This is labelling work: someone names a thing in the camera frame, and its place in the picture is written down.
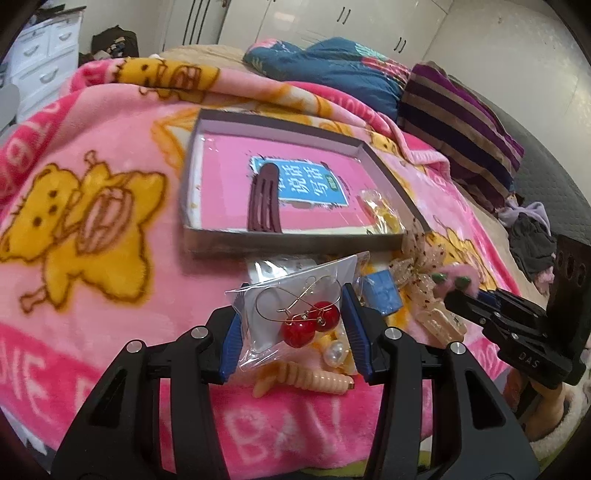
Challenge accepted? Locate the beige hair clip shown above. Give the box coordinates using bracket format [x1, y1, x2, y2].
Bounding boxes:
[412, 302, 468, 345]

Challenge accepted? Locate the red ball earrings bag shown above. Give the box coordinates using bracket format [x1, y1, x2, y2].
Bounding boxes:
[225, 251, 372, 376]

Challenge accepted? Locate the pink fuzzy hair clip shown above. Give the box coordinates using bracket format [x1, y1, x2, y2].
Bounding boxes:
[431, 264, 484, 297]

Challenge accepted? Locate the tan bed sheet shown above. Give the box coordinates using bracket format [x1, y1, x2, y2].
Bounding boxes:
[159, 44, 260, 75]

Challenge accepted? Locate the grey cardboard box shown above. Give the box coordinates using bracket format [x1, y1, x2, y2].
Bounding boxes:
[178, 109, 432, 259]

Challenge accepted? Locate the yellow hair clip in bag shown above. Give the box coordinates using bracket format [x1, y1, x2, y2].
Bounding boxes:
[360, 187, 408, 237]

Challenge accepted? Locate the blue plastic box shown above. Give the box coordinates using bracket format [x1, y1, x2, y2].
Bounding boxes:
[364, 271, 403, 317]

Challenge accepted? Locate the person's right forearm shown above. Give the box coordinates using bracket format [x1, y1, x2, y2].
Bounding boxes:
[505, 364, 589, 446]

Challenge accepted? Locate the dark purple hair clip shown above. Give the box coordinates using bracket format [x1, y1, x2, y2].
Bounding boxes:
[247, 161, 284, 233]

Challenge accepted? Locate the blue quilt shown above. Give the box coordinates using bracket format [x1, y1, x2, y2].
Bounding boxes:
[243, 37, 413, 124]

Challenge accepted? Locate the purple striped blanket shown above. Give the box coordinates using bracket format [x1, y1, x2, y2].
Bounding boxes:
[396, 62, 526, 209]

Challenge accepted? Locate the dotted bow hair clip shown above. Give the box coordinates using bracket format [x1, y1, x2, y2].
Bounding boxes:
[390, 220, 446, 306]

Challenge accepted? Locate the clear packet with white card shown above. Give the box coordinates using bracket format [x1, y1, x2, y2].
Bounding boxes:
[245, 255, 320, 288]

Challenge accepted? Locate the pile of clothes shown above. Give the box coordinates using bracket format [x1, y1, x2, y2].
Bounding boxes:
[496, 194, 563, 283]

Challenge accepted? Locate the light grey desk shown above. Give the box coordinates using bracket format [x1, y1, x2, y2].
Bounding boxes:
[0, 83, 22, 136]

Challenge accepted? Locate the white wardrobe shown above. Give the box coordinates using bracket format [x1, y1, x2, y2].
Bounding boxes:
[161, 0, 450, 66]

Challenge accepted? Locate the peach spiral hair clip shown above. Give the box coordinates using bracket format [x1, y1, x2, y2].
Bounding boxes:
[252, 360, 355, 399]

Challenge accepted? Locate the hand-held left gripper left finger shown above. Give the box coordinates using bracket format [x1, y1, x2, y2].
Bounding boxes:
[53, 307, 245, 480]

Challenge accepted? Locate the pink printed blanket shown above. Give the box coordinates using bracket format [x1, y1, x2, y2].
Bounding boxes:
[0, 55, 525, 480]

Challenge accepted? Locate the white drawer cabinet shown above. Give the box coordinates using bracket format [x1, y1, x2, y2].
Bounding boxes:
[6, 11, 87, 124]

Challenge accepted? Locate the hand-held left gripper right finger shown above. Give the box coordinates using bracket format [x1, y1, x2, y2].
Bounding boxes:
[339, 281, 541, 480]

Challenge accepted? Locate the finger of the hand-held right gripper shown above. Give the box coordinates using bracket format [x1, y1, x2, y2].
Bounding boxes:
[478, 288, 549, 325]
[444, 291, 509, 346]

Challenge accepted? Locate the white pearl hair clip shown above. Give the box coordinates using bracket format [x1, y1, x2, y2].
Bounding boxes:
[322, 339, 354, 370]

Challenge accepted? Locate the dark bag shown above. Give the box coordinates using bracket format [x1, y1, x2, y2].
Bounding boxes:
[78, 25, 140, 68]

